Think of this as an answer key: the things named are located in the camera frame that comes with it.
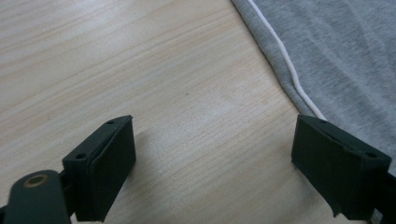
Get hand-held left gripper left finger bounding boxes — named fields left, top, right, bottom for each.
left=62, top=115, right=137, bottom=223

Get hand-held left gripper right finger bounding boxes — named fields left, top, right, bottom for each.
left=290, top=114, right=392, bottom=221

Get grey pants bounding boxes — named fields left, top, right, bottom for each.
left=231, top=0, right=396, bottom=178

